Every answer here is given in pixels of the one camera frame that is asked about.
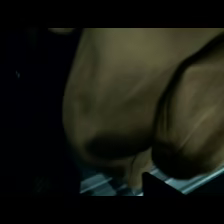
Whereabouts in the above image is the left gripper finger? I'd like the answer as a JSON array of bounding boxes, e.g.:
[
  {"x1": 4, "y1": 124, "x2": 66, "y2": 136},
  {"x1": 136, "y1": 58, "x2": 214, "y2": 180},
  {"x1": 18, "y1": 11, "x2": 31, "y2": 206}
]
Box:
[{"x1": 142, "y1": 171, "x2": 184, "y2": 197}]

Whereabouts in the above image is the brown garment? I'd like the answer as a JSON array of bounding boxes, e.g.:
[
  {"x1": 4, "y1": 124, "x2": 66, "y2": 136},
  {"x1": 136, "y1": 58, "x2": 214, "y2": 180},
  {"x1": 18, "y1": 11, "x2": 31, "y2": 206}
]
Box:
[{"x1": 48, "y1": 27, "x2": 224, "y2": 195}]

